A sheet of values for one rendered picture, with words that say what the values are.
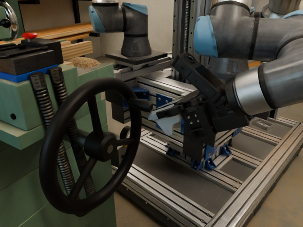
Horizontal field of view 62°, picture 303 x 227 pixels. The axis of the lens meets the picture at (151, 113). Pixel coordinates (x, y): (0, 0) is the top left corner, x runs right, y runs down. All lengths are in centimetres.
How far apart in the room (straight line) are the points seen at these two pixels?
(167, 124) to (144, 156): 101
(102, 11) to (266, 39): 82
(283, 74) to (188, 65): 16
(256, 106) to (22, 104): 39
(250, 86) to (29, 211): 59
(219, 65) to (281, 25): 47
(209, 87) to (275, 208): 128
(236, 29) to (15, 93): 40
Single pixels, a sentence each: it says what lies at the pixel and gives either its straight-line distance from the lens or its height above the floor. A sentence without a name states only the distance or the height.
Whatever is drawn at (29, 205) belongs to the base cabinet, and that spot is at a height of 62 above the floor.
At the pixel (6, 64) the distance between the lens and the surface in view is 51.
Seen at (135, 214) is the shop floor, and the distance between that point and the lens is 149.
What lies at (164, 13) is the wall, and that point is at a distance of 404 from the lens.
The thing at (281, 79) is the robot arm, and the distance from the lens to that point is 41.
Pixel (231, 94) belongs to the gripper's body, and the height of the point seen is 95.
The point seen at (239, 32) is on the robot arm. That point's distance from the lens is 48.
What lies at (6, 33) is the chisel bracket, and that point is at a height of 101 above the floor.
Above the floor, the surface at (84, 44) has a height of 94.
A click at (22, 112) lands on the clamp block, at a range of 50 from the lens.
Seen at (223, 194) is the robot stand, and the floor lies 21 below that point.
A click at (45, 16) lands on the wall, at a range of 395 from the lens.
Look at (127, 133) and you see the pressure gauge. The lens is 83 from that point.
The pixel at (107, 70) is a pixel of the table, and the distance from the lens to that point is 78.
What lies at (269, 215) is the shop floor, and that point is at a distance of 161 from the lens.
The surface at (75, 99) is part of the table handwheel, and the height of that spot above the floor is 94.
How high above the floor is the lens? 111
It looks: 26 degrees down
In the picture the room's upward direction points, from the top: straight up
